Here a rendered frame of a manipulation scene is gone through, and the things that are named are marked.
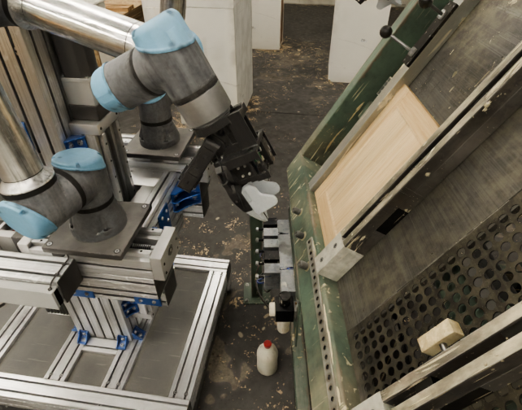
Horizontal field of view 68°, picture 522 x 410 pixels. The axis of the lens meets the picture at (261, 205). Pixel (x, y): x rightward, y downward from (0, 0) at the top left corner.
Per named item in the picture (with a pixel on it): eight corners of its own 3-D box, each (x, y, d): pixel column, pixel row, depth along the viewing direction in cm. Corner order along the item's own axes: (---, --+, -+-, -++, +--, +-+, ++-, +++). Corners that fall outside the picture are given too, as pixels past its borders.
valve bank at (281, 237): (255, 244, 171) (254, 201, 156) (288, 244, 171) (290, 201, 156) (254, 347, 132) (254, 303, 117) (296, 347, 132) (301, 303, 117)
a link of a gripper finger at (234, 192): (251, 215, 64) (224, 174, 60) (243, 218, 65) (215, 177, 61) (255, 198, 68) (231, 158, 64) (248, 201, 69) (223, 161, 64)
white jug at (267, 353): (256, 357, 190) (256, 333, 178) (276, 357, 191) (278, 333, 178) (256, 377, 183) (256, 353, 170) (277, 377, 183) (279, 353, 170)
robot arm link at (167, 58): (144, 22, 57) (186, -3, 52) (185, 89, 62) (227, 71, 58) (113, 42, 52) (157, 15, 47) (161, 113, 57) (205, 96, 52)
